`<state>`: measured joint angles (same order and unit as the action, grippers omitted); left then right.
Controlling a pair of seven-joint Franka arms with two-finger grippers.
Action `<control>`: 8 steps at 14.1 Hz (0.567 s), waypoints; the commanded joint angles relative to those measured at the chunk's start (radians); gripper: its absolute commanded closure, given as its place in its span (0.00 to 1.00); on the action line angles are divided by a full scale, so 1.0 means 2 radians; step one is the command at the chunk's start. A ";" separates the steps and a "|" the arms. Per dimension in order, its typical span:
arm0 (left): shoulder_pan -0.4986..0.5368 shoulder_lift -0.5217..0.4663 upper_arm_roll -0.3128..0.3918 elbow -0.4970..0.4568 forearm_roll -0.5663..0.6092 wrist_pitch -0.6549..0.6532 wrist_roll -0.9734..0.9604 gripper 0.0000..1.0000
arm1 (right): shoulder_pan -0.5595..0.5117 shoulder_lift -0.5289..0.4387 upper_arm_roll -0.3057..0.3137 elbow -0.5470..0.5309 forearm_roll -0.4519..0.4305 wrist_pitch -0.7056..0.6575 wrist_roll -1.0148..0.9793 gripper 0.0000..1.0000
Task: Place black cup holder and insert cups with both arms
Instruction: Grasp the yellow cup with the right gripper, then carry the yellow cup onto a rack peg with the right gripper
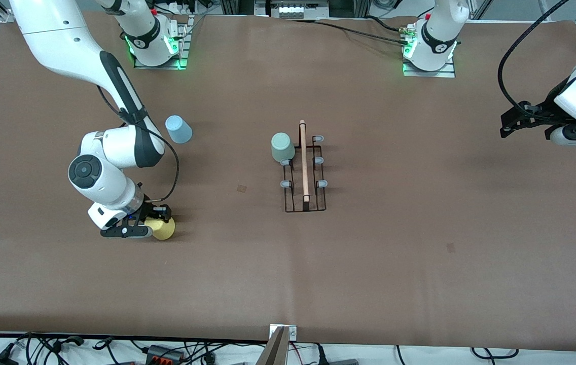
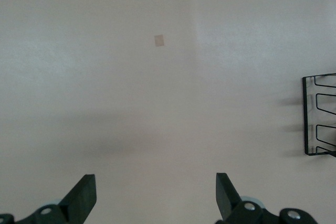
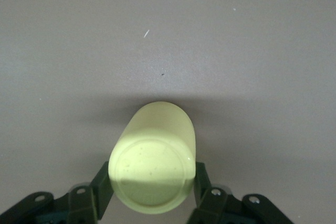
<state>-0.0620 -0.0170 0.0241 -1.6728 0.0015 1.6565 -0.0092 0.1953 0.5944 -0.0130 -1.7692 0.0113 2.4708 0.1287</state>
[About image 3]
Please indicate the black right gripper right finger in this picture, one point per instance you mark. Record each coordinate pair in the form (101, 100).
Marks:
(210, 205)

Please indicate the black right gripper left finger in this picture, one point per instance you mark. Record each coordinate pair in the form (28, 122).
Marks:
(89, 203)

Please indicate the yellow plastic cup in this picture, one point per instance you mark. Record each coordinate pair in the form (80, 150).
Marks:
(152, 161)

